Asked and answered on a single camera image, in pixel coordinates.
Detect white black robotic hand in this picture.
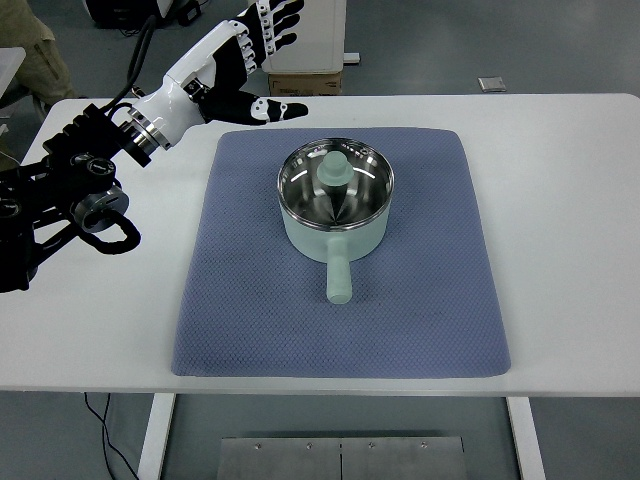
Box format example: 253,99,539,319
121,1,308,152

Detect green pot with glass lid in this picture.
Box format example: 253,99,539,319
277,138,394,304

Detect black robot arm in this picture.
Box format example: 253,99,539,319
1,17,156,292

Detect cardboard box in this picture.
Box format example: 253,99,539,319
268,72,343,97

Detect person in beige clothes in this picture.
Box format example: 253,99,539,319
1,0,78,106

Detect white side table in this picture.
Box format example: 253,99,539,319
0,47,26,96

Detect small grey floor plate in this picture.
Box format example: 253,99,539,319
477,76,507,93

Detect blue quilted mat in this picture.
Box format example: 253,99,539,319
172,128,511,379

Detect left white table leg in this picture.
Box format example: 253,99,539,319
137,393,177,480

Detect white table leg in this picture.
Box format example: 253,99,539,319
506,397,546,480
137,393,177,480

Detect metal floor plate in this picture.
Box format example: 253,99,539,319
217,437,468,479

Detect right white table leg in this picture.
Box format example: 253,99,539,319
506,397,546,480

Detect white pedestal column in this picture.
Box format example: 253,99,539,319
262,0,347,74

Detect black floor cable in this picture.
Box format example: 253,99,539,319
83,392,141,480

